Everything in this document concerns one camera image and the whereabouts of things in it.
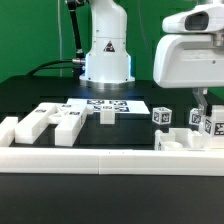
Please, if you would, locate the white tag sheet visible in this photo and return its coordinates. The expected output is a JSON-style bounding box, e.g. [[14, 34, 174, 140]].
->
[[67, 98, 150, 114]]

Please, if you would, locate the white tagged cube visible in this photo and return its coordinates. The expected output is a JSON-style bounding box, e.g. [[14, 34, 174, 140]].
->
[[189, 108, 201, 126], [152, 107, 172, 125]]

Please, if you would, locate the white tagged cube left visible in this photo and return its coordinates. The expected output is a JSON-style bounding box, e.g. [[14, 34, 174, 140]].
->
[[152, 107, 172, 125]]

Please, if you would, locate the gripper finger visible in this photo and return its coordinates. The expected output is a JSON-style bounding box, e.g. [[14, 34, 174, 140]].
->
[[193, 87, 208, 116]]

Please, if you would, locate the white chair seat part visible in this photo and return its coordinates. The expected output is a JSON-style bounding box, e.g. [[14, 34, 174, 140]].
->
[[154, 128, 203, 151]]

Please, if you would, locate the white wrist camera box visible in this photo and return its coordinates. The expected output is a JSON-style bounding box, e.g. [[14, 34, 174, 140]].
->
[[162, 3, 224, 33]]

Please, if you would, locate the grey hanging cable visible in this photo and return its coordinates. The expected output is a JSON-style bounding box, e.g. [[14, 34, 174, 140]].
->
[[57, 0, 64, 78]]

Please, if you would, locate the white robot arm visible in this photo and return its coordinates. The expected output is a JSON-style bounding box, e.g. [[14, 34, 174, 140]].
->
[[65, 0, 224, 115]]

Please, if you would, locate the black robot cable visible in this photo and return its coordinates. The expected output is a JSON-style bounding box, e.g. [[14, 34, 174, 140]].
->
[[27, 0, 88, 78]]

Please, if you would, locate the white U-shaped fence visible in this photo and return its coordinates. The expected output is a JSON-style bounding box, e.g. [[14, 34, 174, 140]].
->
[[0, 117, 224, 176]]

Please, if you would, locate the white tagged cube right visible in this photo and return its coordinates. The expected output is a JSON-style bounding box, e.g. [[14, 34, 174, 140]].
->
[[189, 108, 201, 126]]

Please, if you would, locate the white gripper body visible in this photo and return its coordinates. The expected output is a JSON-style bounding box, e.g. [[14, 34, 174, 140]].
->
[[153, 34, 224, 88]]

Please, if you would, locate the white chair back frame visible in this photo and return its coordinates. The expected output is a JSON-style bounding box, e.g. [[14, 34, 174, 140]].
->
[[15, 102, 94, 147]]

